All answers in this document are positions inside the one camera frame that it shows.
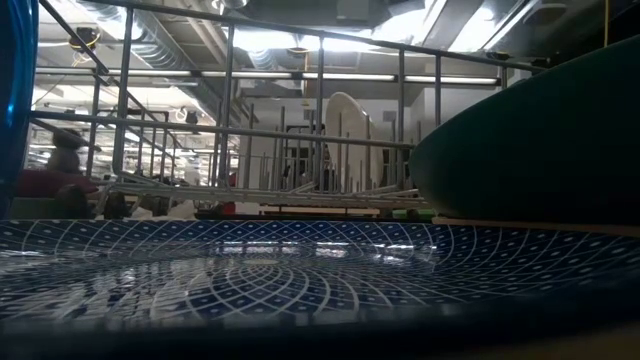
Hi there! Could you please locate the cream plate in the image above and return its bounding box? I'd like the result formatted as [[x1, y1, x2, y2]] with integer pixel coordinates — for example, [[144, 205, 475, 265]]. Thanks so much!
[[324, 92, 386, 194]]

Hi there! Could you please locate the blue patterned plate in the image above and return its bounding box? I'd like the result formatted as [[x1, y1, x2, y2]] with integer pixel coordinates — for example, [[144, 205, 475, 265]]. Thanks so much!
[[0, 219, 640, 346]]

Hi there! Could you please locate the dark green plate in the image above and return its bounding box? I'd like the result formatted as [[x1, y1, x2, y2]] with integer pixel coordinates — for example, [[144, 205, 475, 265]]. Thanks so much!
[[408, 34, 640, 226]]

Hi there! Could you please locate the light wooden desk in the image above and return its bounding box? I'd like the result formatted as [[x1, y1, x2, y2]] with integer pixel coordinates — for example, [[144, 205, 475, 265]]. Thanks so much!
[[257, 203, 386, 217]]

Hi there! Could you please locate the bright green plate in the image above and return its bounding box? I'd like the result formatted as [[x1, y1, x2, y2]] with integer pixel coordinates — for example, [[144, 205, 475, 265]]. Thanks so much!
[[392, 208, 435, 222]]

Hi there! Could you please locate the long ceiling light strip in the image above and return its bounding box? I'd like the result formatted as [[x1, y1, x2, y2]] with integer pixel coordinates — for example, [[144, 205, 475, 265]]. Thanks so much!
[[34, 68, 501, 85]]

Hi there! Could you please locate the black ceiling device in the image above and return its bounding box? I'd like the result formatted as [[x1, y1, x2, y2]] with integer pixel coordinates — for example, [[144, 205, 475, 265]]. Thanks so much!
[[68, 27, 101, 54]]

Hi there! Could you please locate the blue plastic water bottle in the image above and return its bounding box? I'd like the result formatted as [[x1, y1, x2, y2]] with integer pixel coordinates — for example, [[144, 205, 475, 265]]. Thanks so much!
[[0, 0, 40, 216]]

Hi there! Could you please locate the black aluminium table frame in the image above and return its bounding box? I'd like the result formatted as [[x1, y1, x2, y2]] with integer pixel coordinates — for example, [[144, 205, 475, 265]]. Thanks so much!
[[194, 212, 436, 224]]

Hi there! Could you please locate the grey wire dish rack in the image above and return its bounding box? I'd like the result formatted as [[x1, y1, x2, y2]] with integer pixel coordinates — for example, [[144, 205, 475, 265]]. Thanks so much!
[[29, 0, 551, 212]]

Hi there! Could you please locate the silver ventilation duct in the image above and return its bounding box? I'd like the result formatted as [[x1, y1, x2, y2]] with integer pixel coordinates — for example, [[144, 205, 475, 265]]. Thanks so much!
[[89, 0, 261, 126]]

